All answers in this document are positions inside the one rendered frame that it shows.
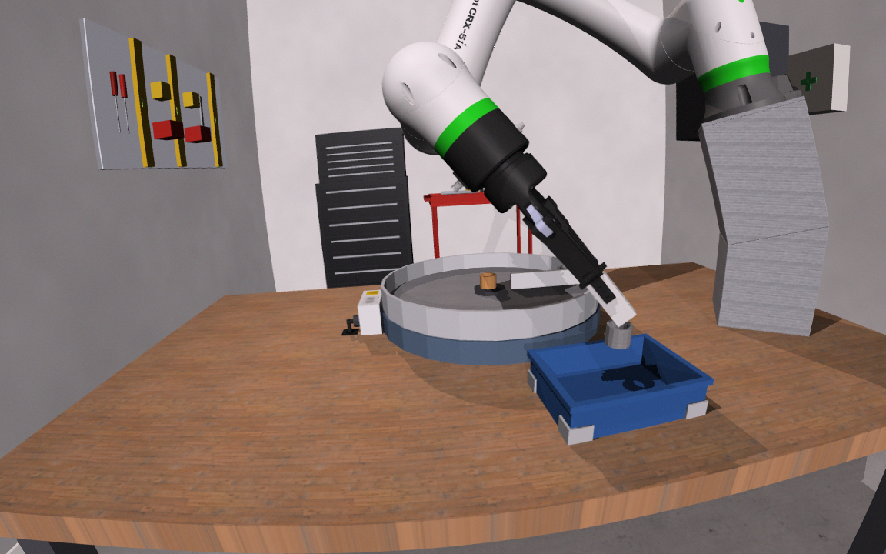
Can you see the blue open-top crate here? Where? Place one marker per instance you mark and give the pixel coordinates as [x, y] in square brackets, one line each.
[607, 391]

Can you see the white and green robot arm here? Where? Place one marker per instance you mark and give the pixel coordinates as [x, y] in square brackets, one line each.
[434, 88]

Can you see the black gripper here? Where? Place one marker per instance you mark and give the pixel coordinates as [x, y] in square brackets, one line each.
[516, 185]

